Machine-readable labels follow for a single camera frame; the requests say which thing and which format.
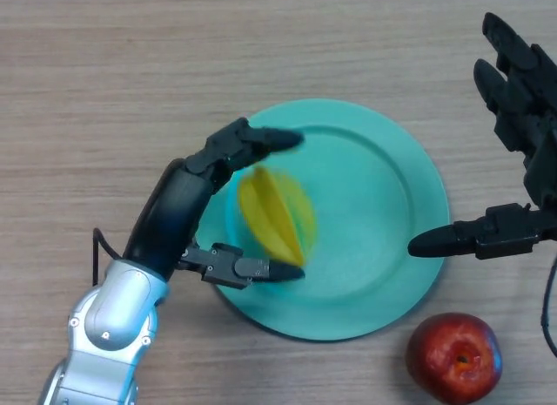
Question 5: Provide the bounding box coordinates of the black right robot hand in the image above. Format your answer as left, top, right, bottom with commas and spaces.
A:
407, 11, 557, 261

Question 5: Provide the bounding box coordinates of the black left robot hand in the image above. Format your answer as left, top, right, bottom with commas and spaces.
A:
122, 116, 305, 291

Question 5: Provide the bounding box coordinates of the yellow starfruit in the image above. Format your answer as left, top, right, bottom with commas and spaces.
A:
237, 165, 317, 267

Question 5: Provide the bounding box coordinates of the green round plate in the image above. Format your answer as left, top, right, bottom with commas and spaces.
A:
193, 98, 452, 341

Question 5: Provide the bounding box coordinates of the red apple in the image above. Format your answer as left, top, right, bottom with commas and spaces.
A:
405, 312, 504, 405

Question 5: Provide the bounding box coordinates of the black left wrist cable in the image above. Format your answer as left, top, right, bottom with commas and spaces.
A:
91, 227, 125, 288

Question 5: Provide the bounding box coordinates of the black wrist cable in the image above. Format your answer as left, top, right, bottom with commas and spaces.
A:
539, 252, 557, 358
91, 227, 125, 288

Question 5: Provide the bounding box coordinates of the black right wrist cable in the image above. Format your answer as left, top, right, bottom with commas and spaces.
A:
539, 252, 557, 358

